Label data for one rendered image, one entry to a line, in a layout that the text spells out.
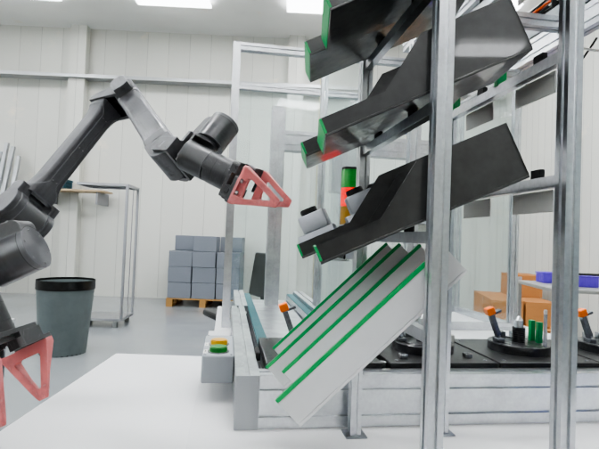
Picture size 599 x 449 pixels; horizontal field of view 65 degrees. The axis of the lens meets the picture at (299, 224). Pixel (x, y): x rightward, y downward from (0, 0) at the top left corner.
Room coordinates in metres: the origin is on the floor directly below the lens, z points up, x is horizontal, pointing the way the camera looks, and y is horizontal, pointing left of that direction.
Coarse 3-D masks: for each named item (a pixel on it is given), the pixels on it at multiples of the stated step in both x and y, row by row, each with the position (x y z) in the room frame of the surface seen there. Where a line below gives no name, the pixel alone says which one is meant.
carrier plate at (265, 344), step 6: (258, 342) 1.15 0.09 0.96; (264, 342) 1.12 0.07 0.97; (270, 342) 1.12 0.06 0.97; (276, 342) 1.12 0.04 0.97; (264, 348) 1.06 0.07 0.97; (270, 348) 1.06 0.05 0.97; (264, 354) 1.01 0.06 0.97; (270, 354) 1.01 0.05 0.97; (276, 354) 1.01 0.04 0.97; (264, 360) 0.99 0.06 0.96; (270, 360) 0.96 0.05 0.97; (378, 360) 0.99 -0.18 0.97; (366, 366) 0.97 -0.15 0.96; (372, 366) 0.97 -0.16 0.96; (378, 366) 0.97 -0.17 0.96
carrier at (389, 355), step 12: (408, 336) 1.15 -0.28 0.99; (396, 348) 1.09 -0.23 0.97; (408, 348) 1.06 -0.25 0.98; (420, 348) 1.05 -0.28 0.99; (456, 348) 1.13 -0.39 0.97; (384, 360) 1.01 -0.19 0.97; (396, 360) 0.99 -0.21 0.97; (408, 360) 1.00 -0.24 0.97; (420, 360) 1.01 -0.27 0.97; (456, 360) 1.02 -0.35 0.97; (468, 360) 1.02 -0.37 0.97; (480, 360) 1.03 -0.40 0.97
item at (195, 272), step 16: (176, 240) 8.30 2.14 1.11; (192, 240) 8.31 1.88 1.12; (208, 240) 7.92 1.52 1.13; (224, 240) 8.33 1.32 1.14; (176, 256) 7.91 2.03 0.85; (192, 256) 7.92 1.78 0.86; (208, 256) 7.91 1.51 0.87; (224, 256) 7.92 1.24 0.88; (176, 272) 7.91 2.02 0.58; (192, 272) 7.99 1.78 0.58; (208, 272) 7.92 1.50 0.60; (176, 288) 7.91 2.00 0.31; (192, 288) 7.91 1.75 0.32; (208, 288) 7.92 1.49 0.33; (208, 304) 8.21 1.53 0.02
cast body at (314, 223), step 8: (312, 208) 0.80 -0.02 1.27; (320, 208) 0.79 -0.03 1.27; (304, 216) 0.79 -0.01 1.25; (312, 216) 0.79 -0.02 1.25; (320, 216) 0.79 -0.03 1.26; (328, 216) 0.82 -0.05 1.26; (304, 224) 0.80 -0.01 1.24; (312, 224) 0.79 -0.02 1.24; (320, 224) 0.79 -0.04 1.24; (328, 224) 0.79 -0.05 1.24; (304, 232) 0.80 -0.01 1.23; (312, 232) 0.79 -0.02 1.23; (320, 232) 0.79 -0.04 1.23; (304, 240) 0.80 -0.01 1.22
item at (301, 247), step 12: (396, 168) 0.73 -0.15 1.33; (408, 168) 0.73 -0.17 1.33; (384, 180) 0.73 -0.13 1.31; (372, 192) 0.73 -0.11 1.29; (384, 192) 0.73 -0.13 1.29; (372, 204) 0.73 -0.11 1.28; (360, 216) 0.73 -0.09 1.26; (336, 228) 0.73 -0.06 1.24; (348, 228) 0.73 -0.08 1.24; (312, 240) 0.73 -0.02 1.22; (324, 240) 0.73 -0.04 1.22; (300, 252) 0.73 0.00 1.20; (312, 252) 0.73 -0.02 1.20
